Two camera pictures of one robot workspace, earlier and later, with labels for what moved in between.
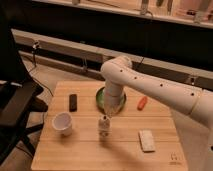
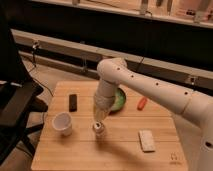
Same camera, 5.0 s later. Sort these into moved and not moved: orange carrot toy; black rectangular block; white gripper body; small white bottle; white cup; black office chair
Moved: small white bottle; white gripper body
Not moved: white cup; black rectangular block; black office chair; orange carrot toy
